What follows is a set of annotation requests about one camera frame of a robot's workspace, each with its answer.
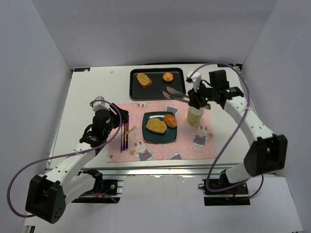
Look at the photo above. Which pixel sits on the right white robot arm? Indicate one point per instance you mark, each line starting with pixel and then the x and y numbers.
pixel 267 150

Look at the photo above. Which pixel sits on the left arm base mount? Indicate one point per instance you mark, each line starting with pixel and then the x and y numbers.
pixel 103 190

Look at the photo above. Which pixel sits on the metal food tongs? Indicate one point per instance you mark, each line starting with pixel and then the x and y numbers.
pixel 173 94

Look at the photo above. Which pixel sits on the toast slice with crust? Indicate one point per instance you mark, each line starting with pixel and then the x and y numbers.
pixel 156 125

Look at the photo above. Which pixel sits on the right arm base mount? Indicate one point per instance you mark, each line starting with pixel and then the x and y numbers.
pixel 217 193

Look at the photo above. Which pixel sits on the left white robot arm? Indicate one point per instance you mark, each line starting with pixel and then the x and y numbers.
pixel 49 194

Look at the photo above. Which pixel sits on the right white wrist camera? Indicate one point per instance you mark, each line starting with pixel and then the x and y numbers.
pixel 194 78

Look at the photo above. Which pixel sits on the right blue table label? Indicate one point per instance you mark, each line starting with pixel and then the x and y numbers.
pixel 225 65

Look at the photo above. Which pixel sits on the dark green square plate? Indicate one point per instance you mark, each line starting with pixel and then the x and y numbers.
pixel 167 137

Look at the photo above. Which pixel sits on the blue table label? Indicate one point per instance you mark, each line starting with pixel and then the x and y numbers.
pixel 82 69
pixel 225 65

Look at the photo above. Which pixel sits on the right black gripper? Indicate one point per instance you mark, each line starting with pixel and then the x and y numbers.
pixel 194 97

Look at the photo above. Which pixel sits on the round bun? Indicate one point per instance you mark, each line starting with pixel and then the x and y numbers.
pixel 170 120
pixel 168 77

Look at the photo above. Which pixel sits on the pale green mug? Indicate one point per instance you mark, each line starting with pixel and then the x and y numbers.
pixel 194 115

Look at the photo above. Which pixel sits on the pink bunny placemat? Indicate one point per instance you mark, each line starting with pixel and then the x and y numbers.
pixel 192 142

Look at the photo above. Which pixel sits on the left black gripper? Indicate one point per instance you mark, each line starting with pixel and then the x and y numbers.
pixel 120 114

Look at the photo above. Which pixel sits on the iridescent spoon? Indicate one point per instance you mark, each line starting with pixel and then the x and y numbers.
pixel 121 139

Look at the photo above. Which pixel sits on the left blue table label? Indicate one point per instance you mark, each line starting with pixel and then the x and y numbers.
pixel 82 69

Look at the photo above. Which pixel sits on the black baking tray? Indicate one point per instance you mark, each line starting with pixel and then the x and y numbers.
pixel 154 91

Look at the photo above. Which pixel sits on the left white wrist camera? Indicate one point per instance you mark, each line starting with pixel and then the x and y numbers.
pixel 98 104

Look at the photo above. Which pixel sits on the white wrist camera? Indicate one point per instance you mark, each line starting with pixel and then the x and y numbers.
pixel 98 104
pixel 194 78

